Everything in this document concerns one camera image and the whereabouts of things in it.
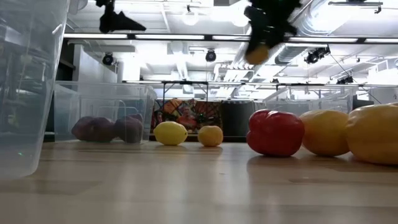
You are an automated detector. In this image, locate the black box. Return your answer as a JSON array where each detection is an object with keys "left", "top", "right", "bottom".
[{"left": 220, "top": 101, "right": 256, "bottom": 138}]

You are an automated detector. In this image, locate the silver ventilation duct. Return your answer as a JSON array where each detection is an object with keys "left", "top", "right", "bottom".
[{"left": 275, "top": 0, "right": 330, "bottom": 65}]

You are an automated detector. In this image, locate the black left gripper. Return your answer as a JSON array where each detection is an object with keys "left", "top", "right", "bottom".
[{"left": 95, "top": 0, "right": 147, "bottom": 34}]

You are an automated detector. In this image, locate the overhead light bar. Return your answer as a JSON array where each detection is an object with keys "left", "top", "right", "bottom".
[{"left": 63, "top": 32, "right": 398, "bottom": 44}]

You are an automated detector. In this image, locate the clear plastic bin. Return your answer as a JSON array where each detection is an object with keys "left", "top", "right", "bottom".
[
  {"left": 263, "top": 84, "right": 358, "bottom": 116},
  {"left": 0, "top": 0, "right": 71, "bottom": 180},
  {"left": 53, "top": 80, "right": 158, "bottom": 146}
]

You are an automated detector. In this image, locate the orange bell pepper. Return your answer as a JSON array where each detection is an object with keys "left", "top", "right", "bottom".
[{"left": 299, "top": 109, "right": 351, "bottom": 157}]

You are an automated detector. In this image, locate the colourful patterned cloth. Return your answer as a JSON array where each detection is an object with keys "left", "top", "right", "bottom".
[{"left": 151, "top": 98, "right": 223, "bottom": 134}]

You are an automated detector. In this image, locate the black ceiling spotlight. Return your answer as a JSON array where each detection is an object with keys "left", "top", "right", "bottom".
[
  {"left": 204, "top": 49, "right": 217, "bottom": 63},
  {"left": 335, "top": 75, "right": 354, "bottom": 85},
  {"left": 303, "top": 45, "right": 331, "bottom": 65},
  {"left": 101, "top": 52, "right": 114, "bottom": 66}
]

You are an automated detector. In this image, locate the yellow lemon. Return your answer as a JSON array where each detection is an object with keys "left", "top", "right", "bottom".
[
  {"left": 244, "top": 43, "right": 270, "bottom": 65},
  {"left": 153, "top": 121, "right": 188, "bottom": 146},
  {"left": 197, "top": 125, "right": 224, "bottom": 147}
]

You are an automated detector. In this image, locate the red bell pepper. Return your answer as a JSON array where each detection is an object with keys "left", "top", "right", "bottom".
[{"left": 246, "top": 108, "right": 305, "bottom": 157}]

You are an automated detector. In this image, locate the yellow bell pepper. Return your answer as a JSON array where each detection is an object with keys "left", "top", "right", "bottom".
[{"left": 345, "top": 102, "right": 398, "bottom": 166}]

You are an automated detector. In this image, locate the round white ceiling lamp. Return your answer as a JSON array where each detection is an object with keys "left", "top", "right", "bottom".
[{"left": 182, "top": 8, "right": 200, "bottom": 26}]

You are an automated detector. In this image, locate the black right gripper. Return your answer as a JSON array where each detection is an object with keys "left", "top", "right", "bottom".
[{"left": 244, "top": 0, "right": 303, "bottom": 55}]

